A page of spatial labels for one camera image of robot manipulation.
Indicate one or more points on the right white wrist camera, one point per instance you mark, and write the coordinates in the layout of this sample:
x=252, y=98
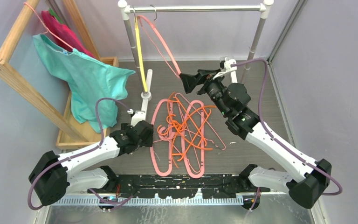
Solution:
x=227, y=67

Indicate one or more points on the wooden clothes rack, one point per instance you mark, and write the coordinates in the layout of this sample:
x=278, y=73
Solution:
x=34, y=106

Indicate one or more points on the orange plastic hanger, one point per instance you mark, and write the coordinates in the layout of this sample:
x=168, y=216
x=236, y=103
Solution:
x=185, y=130

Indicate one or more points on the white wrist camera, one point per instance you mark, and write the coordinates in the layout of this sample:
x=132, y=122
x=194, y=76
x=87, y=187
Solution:
x=227, y=67
x=136, y=116

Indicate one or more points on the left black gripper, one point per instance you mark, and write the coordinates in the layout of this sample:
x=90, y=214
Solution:
x=146, y=142

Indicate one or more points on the teal t-shirt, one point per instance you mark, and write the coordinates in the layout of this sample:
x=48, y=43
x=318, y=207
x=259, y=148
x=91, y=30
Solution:
x=93, y=83

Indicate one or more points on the thin pink wire hanger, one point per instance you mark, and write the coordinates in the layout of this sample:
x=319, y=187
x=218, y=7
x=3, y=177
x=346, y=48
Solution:
x=46, y=28

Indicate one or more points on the magenta garment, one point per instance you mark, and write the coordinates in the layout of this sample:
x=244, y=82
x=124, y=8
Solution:
x=63, y=36

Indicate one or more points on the right thick pink hanger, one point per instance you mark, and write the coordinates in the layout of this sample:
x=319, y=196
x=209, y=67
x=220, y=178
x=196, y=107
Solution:
x=193, y=138

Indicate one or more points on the yellow hanger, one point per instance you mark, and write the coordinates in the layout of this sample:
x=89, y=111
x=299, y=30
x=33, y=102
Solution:
x=139, y=52

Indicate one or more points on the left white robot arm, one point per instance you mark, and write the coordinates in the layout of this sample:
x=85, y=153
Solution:
x=56, y=175

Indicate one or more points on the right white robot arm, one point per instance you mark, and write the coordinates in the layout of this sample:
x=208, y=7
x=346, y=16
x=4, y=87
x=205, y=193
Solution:
x=304, y=179

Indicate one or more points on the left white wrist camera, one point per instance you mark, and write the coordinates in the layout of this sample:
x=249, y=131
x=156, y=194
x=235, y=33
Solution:
x=136, y=116

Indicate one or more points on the white metal clothes rack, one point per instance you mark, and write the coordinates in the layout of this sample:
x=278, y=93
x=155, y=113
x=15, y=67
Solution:
x=190, y=35

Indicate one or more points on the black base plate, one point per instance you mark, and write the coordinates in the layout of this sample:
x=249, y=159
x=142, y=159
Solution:
x=182, y=190

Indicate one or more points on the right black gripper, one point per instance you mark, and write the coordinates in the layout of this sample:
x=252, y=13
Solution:
x=190, y=81

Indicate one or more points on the pink metal-hook hanger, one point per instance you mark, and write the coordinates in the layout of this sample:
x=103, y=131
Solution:
x=175, y=69

